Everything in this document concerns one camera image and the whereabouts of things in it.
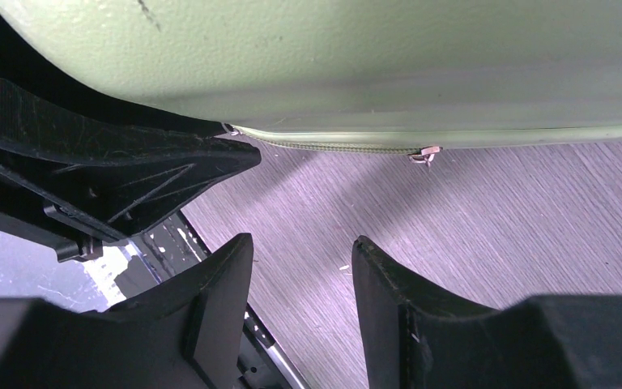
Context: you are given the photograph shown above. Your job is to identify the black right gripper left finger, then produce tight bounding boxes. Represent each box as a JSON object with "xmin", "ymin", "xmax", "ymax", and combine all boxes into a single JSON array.
[{"xmin": 109, "ymin": 233, "xmax": 253, "ymax": 388}]

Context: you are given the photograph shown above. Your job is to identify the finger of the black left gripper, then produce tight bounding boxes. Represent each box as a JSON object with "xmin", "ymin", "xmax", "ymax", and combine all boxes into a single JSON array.
[{"xmin": 0, "ymin": 77, "xmax": 261, "ymax": 262}]

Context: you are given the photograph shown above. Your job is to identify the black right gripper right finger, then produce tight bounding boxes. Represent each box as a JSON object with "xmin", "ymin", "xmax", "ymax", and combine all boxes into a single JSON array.
[{"xmin": 351, "ymin": 236, "xmax": 494, "ymax": 388}]

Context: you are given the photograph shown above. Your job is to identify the green ribbed hard-shell suitcase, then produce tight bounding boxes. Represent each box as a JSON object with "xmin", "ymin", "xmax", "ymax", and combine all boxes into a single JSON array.
[{"xmin": 0, "ymin": 1, "xmax": 622, "ymax": 150}]

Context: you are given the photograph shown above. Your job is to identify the metal zipper pull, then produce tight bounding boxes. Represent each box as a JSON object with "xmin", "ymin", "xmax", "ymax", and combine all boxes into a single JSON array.
[{"xmin": 407, "ymin": 146, "xmax": 442, "ymax": 166}]

